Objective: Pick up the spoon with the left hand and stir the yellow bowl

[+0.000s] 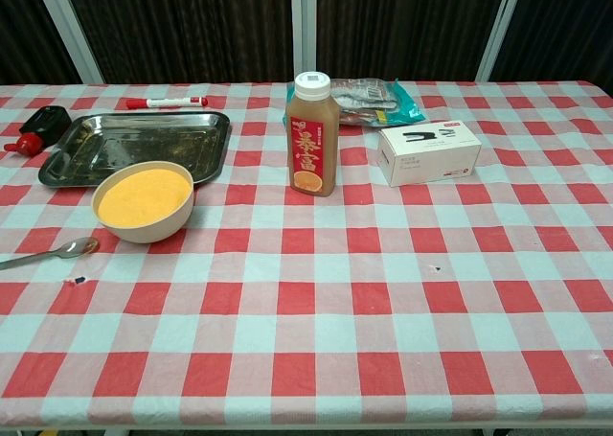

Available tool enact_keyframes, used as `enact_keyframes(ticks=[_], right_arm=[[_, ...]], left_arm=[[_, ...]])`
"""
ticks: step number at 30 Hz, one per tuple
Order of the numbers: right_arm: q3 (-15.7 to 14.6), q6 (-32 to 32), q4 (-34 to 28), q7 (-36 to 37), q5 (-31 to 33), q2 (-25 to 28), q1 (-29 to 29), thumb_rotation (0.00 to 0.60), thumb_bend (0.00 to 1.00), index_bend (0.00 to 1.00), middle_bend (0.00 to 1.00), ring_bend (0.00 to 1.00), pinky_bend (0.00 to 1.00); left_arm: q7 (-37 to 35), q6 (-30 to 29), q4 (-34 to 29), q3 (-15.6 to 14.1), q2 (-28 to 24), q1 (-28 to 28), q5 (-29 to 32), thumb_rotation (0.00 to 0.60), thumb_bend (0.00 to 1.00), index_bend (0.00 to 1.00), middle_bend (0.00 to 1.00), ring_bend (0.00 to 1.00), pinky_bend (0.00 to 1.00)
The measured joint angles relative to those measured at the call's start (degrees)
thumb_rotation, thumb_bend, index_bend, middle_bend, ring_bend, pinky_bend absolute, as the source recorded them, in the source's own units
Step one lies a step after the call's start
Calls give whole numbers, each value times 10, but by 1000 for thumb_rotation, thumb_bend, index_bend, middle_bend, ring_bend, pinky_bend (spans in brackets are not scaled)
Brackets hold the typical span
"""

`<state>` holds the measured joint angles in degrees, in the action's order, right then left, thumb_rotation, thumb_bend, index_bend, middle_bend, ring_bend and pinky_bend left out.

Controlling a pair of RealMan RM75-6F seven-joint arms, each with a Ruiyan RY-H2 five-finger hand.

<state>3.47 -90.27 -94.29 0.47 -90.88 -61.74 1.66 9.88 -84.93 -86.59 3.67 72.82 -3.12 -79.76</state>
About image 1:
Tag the silver metal spoon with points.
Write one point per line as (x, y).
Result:
(72, 248)

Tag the yellow bowl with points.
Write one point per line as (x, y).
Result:
(143, 233)

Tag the stainless steel rectangular tray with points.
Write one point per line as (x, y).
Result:
(143, 139)

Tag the brown juice bottle white cap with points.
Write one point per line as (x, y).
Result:
(311, 153)

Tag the red white checked tablecloth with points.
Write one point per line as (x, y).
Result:
(335, 287)

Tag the teal clear snack bag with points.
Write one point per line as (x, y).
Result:
(383, 100)

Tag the white stapler box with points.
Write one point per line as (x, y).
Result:
(431, 163)

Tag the orange grain filling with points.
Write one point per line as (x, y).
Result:
(143, 196)

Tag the red white marker pen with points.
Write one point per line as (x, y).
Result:
(167, 102)

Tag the dark pleated partition panel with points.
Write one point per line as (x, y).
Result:
(565, 24)
(24, 24)
(407, 24)
(191, 24)

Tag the white partition post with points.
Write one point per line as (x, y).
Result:
(502, 24)
(67, 24)
(304, 24)

